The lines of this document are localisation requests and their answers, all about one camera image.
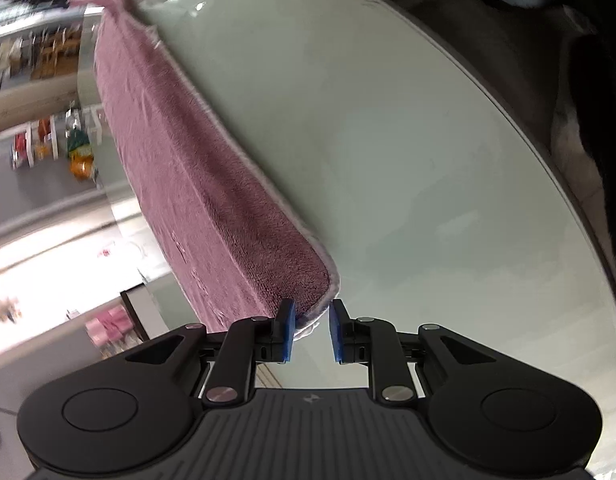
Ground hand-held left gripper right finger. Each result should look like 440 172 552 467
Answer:
328 298 494 406

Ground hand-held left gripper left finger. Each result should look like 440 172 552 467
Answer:
124 299 296 407

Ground pink towel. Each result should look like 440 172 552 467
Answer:
67 0 342 342

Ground white snack shelf rack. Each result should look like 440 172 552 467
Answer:
10 104 107 171

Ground pink gift box with bow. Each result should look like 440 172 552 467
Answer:
85 307 134 349

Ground white door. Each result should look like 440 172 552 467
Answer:
0 240 145 357

